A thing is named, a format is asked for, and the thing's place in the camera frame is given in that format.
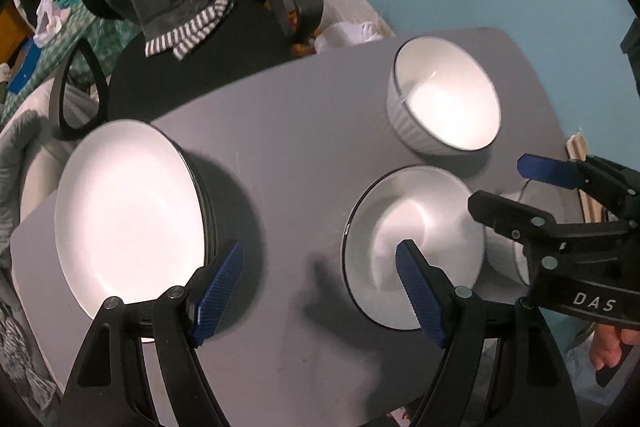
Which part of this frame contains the white ribbed bowl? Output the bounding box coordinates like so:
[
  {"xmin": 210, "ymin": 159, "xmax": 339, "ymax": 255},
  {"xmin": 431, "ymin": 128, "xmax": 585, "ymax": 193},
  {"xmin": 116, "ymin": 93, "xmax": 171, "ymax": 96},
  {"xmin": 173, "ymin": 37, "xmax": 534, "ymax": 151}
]
[
  {"xmin": 486, "ymin": 180, "xmax": 565, "ymax": 286},
  {"xmin": 342, "ymin": 166, "xmax": 486, "ymax": 332},
  {"xmin": 386, "ymin": 36, "xmax": 501, "ymax": 156}
]

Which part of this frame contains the white plate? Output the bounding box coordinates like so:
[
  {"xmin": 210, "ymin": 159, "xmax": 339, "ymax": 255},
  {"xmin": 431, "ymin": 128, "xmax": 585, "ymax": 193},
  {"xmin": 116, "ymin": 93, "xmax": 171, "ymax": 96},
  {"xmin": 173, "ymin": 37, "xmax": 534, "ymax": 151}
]
[
  {"xmin": 188, "ymin": 157, "xmax": 218, "ymax": 265},
  {"xmin": 171, "ymin": 141, "xmax": 218, "ymax": 265},
  {"xmin": 54, "ymin": 119, "xmax": 204, "ymax": 319}
]

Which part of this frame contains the person's right hand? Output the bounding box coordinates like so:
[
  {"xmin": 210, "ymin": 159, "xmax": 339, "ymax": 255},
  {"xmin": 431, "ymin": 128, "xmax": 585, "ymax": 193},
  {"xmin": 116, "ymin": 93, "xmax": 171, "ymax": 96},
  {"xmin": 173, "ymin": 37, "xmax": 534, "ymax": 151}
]
[{"xmin": 589, "ymin": 324, "xmax": 640, "ymax": 371}]

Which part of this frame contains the grey table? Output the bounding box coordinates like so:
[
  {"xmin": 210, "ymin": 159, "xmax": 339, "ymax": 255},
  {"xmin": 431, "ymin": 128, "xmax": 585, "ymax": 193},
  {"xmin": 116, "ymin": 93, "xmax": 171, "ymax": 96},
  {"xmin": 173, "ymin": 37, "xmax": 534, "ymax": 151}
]
[{"xmin": 11, "ymin": 28, "xmax": 565, "ymax": 426}]

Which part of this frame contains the striped grey white garment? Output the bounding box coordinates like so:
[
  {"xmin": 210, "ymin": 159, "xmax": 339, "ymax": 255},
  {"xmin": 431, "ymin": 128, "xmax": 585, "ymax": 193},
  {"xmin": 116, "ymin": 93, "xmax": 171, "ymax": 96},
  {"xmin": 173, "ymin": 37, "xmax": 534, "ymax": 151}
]
[{"xmin": 1, "ymin": 303, "xmax": 56, "ymax": 411}]

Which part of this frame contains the grey bed mattress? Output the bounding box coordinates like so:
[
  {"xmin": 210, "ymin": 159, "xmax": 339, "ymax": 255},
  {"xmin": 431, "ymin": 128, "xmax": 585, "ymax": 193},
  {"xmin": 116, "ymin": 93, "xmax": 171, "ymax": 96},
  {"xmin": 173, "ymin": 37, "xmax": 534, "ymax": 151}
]
[{"xmin": 1, "ymin": 78, "xmax": 77, "ymax": 220}]

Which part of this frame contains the white plastic bag on floor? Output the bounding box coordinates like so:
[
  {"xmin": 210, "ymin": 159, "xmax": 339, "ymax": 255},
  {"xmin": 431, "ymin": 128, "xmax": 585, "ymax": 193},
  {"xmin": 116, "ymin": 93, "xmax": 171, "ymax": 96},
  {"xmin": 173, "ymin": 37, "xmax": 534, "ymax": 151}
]
[{"xmin": 314, "ymin": 22, "xmax": 385, "ymax": 53}]

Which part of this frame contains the green checkered tablecloth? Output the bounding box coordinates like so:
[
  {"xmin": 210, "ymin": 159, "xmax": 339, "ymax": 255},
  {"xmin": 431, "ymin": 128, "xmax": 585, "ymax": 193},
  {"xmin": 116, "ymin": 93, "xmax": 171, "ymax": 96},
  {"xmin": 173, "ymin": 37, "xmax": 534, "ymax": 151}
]
[{"xmin": 1, "ymin": 0, "xmax": 140, "ymax": 127}]

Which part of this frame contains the blue open box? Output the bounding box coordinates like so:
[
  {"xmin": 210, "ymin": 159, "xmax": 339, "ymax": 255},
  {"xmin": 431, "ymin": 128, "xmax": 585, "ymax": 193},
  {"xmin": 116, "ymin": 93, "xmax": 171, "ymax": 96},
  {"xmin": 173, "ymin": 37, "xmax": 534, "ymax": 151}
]
[{"xmin": 8, "ymin": 44, "xmax": 41, "ymax": 94}]

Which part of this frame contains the white plastic bag on table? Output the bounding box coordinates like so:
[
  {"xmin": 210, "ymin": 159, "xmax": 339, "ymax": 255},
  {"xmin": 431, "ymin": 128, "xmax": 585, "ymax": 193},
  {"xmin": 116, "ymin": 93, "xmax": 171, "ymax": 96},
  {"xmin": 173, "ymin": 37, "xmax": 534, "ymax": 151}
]
[{"xmin": 32, "ymin": 0, "xmax": 72, "ymax": 49}]

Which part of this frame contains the black office chair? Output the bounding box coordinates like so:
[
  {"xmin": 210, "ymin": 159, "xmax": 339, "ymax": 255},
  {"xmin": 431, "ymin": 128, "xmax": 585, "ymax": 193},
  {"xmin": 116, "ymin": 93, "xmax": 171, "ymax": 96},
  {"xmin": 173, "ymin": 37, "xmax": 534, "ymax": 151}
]
[{"xmin": 49, "ymin": 0, "xmax": 323, "ymax": 141}]

